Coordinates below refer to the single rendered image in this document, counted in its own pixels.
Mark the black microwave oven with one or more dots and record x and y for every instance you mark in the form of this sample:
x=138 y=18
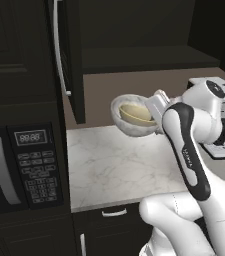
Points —
x=37 y=166

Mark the dark base cabinet door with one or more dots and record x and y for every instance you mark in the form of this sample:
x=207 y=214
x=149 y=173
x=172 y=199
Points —
x=114 y=243

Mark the dark tall cabinet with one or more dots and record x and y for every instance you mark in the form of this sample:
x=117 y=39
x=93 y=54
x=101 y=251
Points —
x=17 y=50

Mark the dark wall cabinet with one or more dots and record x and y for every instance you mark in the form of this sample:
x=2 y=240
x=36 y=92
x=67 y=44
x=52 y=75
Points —
x=217 y=30

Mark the dark cabinet door under microwave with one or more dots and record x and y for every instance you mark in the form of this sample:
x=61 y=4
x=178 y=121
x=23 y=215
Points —
x=34 y=241

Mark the dark open cabinet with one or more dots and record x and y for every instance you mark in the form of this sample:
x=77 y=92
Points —
x=144 y=56

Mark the small beige bowl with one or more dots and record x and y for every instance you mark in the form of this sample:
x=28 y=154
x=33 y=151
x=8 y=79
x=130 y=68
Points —
x=135 y=114

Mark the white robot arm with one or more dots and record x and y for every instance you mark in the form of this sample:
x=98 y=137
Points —
x=217 y=213

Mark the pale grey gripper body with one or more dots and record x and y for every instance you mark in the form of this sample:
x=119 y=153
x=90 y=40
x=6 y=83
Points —
x=156 y=109

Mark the dark drawer front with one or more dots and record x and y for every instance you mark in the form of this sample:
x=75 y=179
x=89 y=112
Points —
x=90 y=218

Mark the large marble bowl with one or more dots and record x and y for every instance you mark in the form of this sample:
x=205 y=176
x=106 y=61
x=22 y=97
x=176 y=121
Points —
x=130 y=129

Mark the dark open cabinet door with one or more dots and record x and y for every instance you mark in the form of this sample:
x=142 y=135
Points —
x=75 y=66

